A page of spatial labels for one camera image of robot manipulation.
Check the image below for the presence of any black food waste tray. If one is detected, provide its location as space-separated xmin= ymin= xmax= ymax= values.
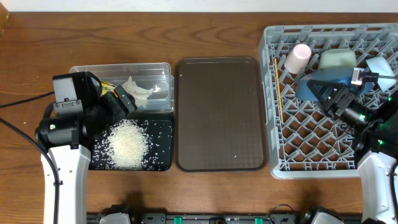
xmin=88 ymin=113 xmax=174 ymax=172

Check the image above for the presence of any green yellow snack wrapper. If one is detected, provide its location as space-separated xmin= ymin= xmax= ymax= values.
xmin=101 ymin=81 xmax=116 ymax=95

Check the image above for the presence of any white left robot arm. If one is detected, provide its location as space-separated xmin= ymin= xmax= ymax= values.
xmin=35 ymin=86 xmax=137 ymax=223

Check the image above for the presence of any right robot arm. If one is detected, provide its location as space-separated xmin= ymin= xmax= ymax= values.
xmin=307 ymin=80 xmax=397 ymax=223

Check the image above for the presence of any wooden chopstick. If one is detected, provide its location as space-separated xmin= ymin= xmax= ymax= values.
xmin=274 ymin=57 xmax=284 ymax=124

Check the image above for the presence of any mint green small bowl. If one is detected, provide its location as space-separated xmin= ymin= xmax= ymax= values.
xmin=318 ymin=49 xmax=357 ymax=69

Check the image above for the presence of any white rice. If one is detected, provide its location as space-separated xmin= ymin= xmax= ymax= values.
xmin=91 ymin=118 xmax=170 ymax=171

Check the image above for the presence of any light blue bowl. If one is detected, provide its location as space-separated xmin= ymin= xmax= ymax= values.
xmin=366 ymin=57 xmax=397 ymax=91

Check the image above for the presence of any grey dishwasher rack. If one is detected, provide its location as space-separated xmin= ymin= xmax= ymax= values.
xmin=258 ymin=23 xmax=397 ymax=179

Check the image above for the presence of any white napkin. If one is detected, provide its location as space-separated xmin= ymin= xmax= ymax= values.
xmin=122 ymin=77 xmax=154 ymax=101

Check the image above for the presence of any pink plastic cup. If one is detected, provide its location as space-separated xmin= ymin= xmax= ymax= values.
xmin=284 ymin=44 xmax=312 ymax=74

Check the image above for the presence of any dark blue plate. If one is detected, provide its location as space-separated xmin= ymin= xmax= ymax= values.
xmin=295 ymin=67 xmax=379 ymax=101

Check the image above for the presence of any brown serving tray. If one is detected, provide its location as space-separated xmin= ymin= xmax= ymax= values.
xmin=175 ymin=57 xmax=267 ymax=172

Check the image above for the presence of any clear plastic waste bin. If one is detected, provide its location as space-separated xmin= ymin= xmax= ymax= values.
xmin=69 ymin=63 xmax=174 ymax=113

